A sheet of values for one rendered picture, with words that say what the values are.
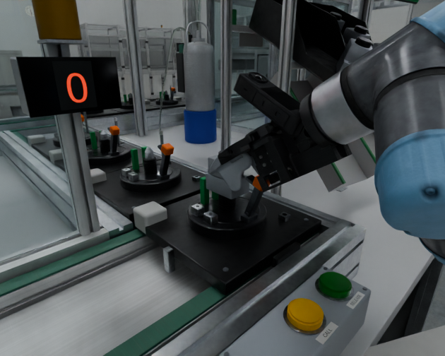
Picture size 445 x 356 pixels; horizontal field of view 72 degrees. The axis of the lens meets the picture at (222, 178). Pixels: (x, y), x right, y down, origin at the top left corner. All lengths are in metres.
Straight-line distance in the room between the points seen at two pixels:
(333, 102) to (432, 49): 0.09
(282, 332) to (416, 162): 0.23
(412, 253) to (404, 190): 0.54
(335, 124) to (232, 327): 0.25
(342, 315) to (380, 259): 0.32
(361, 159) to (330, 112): 0.41
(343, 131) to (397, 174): 0.12
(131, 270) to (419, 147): 0.44
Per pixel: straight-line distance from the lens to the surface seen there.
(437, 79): 0.28
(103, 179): 0.77
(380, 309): 0.59
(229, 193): 0.49
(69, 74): 0.46
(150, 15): 11.96
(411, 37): 0.32
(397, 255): 0.74
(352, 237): 0.56
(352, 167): 0.73
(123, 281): 0.52
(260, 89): 0.41
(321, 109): 0.35
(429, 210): 0.24
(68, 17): 0.47
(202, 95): 1.42
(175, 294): 0.48
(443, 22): 0.31
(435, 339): 0.59
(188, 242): 0.49
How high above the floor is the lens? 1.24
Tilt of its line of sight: 21 degrees down
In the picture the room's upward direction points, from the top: straight up
